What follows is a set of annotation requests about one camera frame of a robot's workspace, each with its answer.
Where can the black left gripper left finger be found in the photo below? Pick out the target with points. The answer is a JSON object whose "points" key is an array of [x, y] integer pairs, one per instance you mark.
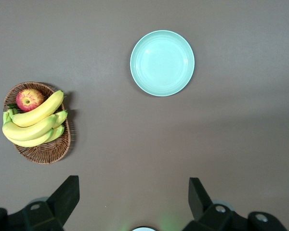
{"points": [[62, 197]]}

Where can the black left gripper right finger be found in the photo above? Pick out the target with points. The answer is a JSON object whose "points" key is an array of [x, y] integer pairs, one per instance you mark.
{"points": [[200, 199]]}

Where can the mint green plate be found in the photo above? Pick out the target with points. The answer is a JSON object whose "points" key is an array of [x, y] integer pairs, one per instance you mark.
{"points": [[162, 63]]}

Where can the brown wicker basket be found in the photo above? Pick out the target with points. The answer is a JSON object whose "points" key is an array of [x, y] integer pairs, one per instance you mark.
{"points": [[45, 154]]}

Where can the yellow banana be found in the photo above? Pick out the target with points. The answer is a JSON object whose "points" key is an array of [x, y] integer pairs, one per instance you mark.
{"points": [[26, 131], [31, 143], [57, 132], [36, 113], [61, 118]]}

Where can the brown table cover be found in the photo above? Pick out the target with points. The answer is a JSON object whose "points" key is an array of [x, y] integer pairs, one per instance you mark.
{"points": [[110, 144]]}

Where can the red yellow apple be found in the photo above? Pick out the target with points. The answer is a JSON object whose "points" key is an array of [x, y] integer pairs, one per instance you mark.
{"points": [[29, 98]]}

